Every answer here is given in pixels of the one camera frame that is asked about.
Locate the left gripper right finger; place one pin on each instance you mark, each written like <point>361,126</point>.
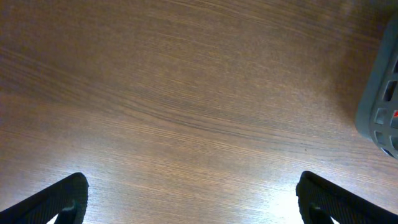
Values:
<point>321,201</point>

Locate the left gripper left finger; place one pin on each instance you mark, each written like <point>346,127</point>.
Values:
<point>66,200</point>

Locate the grey plastic shopping basket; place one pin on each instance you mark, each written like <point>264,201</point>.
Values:
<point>376,116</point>

